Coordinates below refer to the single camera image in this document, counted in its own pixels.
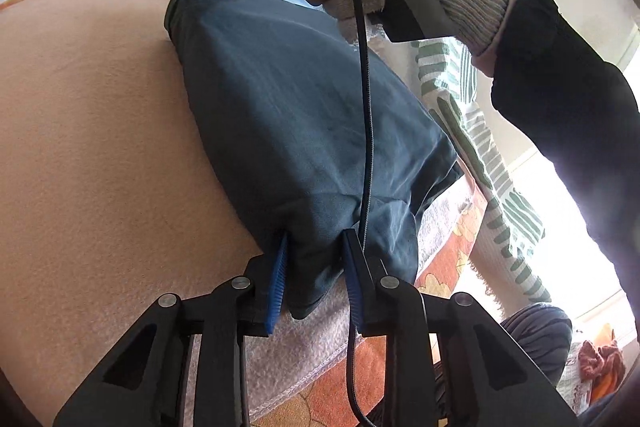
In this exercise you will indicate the green white patterned pillow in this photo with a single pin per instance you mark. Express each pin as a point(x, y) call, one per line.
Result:
point(440, 73)

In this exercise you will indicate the pink bed blanket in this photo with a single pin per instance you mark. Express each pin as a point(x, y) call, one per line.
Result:
point(107, 197)

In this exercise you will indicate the dark navy pants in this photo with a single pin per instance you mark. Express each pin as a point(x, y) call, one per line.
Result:
point(276, 94)

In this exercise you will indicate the black sleeved right forearm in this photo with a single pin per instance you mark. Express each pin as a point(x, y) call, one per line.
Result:
point(578, 110)

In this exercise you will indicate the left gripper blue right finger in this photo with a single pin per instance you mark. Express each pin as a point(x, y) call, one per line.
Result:
point(357, 277)

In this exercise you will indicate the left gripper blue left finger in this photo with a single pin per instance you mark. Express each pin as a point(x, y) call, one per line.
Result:
point(276, 288)

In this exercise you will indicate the orange floral mattress sheet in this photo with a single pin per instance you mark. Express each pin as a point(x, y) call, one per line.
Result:
point(210, 353)

